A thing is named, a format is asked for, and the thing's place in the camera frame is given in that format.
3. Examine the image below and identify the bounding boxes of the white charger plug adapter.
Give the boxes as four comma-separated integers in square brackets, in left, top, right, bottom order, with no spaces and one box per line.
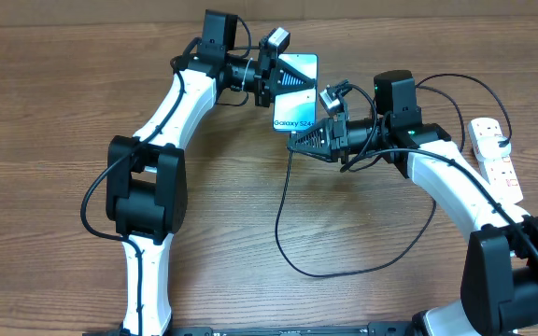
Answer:
[474,135,512,161]

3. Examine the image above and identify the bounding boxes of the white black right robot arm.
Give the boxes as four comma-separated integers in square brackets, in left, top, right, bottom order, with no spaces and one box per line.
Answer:
[288,70,538,335]

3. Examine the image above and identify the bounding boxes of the white power strip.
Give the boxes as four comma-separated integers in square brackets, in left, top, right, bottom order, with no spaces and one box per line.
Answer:
[469,118,523,204]

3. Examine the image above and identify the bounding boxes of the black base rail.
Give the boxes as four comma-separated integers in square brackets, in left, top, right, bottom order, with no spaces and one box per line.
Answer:
[81,320,419,336]

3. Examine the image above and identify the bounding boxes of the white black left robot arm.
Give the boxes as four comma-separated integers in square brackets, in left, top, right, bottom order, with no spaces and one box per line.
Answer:
[106,10,319,335]

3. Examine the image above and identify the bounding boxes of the black USB charging cable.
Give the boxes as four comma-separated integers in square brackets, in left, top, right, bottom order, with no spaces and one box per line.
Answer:
[274,73,514,279]

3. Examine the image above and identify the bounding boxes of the blue Galaxy S24 smartphone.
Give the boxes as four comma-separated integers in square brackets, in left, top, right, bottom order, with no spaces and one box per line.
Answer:
[273,53,319,133]

